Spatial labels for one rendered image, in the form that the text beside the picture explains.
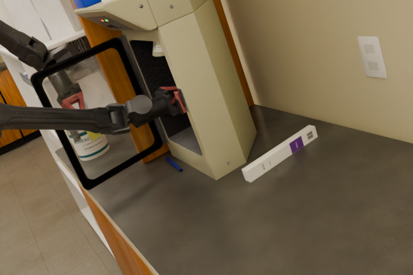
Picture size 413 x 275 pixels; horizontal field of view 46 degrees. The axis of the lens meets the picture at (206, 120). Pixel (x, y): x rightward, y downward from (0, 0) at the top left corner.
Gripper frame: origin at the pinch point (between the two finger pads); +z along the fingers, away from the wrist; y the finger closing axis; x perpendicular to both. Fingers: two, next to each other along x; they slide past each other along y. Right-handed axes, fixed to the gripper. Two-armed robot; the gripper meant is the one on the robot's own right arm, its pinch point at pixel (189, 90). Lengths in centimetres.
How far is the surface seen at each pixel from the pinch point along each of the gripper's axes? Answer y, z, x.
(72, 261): 163, -60, 115
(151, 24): -14.4, -7.9, -24.6
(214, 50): -9.7, 8.0, -10.1
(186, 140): 5.7, -5.2, 16.0
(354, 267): -70, -7, 25
